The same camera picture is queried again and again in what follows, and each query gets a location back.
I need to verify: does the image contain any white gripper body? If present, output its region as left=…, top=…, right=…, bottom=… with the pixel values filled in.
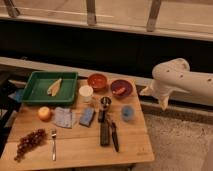
left=140, top=83, right=171, bottom=110

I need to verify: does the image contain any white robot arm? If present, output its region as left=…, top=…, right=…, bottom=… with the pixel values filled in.
left=140, top=58, right=213, bottom=110

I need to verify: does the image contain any purple bowl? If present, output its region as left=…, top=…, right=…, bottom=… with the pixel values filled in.
left=110, top=79, right=133, bottom=99

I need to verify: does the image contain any orange bowl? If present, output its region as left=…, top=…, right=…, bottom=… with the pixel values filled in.
left=87, top=73, right=107, bottom=91

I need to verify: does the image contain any blue cup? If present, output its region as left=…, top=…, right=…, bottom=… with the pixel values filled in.
left=121, top=105, right=134, bottom=121

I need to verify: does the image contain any black rectangular block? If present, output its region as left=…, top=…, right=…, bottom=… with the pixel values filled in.
left=100, top=121, right=110, bottom=146

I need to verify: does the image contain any white cup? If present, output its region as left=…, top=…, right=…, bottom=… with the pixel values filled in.
left=79, top=85, right=93, bottom=102

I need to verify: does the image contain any blue sponge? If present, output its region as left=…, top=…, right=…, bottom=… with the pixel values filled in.
left=79, top=107, right=95, bottom=127

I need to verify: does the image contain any light blue cloth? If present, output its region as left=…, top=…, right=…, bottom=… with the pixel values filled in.
left=53, top=107, right=76, bottom=129

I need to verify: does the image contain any yellow banana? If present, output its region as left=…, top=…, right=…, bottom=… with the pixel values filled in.
left=47, top=78, right=62, bottom=96

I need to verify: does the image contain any silver fork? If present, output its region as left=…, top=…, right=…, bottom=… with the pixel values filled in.
left=51, top=129, right=57, bottom=161

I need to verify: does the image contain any yellow apple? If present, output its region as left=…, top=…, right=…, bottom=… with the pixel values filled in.
left=38, top=106, right=52, bottom=121

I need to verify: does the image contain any green plastic tray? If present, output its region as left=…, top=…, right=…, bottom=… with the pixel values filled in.
left=22, top=71, right=78, bottom=106

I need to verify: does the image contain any bunch of red grapes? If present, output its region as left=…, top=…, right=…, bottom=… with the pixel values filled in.
left=14, top=129, right=47, bottom=162

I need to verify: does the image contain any blue object beside tray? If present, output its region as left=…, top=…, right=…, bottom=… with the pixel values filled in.
left=9, top=89, right=23, bottom=103

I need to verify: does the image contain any black handled knife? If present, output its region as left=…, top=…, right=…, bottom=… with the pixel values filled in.
left=107, top=115, right=119, bottom=152

